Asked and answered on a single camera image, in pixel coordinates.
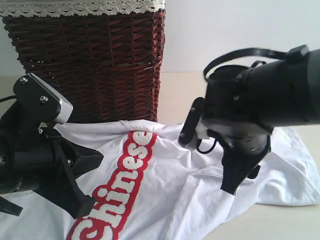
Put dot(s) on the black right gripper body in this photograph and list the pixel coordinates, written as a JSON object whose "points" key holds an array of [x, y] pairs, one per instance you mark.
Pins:
{"points": [[243, 143]]}

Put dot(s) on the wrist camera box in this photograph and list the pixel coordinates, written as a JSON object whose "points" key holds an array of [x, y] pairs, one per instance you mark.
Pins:
{"points": [[193, 129], [41, 100]]}

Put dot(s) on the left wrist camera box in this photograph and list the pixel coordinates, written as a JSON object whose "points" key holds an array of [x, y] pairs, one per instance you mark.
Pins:
{"points": [[41, 100]]}

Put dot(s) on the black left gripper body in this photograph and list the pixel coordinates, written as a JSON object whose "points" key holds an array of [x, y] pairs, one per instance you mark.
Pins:
{"points": [[34, 161]]}

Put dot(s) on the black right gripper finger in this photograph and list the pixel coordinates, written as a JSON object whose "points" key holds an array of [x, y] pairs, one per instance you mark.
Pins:
{"points": [[233, 176], [254, 173]]}

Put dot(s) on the white lace cloth trim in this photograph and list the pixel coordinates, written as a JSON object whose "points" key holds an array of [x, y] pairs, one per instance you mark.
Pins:
{"points": [[57, 8]]}

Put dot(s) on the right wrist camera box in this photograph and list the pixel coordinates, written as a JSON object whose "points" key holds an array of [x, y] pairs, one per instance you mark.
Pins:
{"points": [[193, 129]]}

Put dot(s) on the white t-shirt with red lettering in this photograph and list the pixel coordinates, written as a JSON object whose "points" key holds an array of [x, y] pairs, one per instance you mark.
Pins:
{"points": [[148, 187]]}

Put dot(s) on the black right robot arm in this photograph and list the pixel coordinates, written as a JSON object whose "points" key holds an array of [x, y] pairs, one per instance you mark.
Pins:
{"points": [[250, 92]]}

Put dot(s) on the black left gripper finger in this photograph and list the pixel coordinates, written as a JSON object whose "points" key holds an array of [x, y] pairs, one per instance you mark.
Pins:
{"points": [[72, 200], [80, 159]]}

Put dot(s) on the dark red wicker basket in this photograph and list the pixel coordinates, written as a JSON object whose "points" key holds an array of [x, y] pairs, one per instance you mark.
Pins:
{"points": [[107, 66]]}

